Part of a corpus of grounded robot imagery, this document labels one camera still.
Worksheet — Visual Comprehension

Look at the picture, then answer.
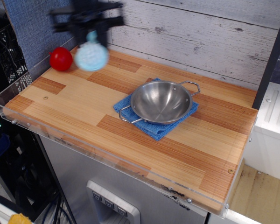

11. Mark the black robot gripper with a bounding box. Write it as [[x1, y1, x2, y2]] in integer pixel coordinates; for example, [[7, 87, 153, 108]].
[[49, 0, 124, 48]]

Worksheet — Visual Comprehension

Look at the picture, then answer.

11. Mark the light blue scrub brush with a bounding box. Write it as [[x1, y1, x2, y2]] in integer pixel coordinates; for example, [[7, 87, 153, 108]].
[[74, 31, 109, 71]]

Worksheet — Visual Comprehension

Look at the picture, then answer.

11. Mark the stainless steel pot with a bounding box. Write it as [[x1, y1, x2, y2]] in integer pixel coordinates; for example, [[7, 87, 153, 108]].
[[119, 80, 201, 125]]

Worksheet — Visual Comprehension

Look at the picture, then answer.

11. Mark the red toy tomato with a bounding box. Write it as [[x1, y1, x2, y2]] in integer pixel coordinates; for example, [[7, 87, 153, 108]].
[[49, 47, 73, 71]]

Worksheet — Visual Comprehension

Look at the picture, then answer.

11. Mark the blue folded cloth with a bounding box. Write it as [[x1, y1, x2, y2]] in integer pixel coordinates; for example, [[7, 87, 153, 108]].
[[113, 78, 198, 140]]

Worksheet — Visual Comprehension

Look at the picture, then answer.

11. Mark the black plastic crate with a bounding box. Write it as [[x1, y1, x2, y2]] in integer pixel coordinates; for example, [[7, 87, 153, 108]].
[[0, 19, 28, 84]]

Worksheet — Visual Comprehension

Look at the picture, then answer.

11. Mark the clear acrylic table guard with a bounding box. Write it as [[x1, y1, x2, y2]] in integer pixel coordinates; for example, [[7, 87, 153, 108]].
[[0, 50, 257, 216]]

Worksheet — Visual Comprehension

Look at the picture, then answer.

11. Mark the silver cabinet with dispenser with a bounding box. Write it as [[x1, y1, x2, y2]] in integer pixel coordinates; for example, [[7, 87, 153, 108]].
[[40, 137, 208, 224]]

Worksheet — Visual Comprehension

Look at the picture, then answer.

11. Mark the white toy sink unit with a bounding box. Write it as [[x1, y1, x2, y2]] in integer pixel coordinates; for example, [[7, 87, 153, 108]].
[[243, 83, 280, 179]]

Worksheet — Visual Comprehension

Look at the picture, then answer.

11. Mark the dark grey right post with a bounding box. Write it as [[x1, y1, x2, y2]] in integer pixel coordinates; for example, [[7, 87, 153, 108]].
[[252, 29, 280, 110]]

